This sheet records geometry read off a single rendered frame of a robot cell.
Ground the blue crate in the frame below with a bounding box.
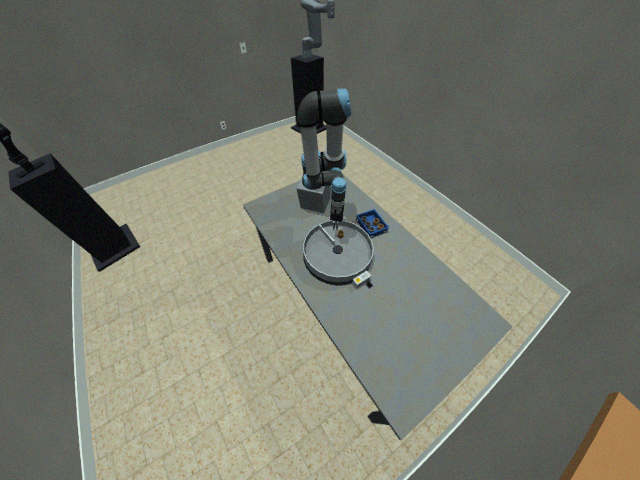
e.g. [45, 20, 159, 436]
[356, 209, 389, 238]

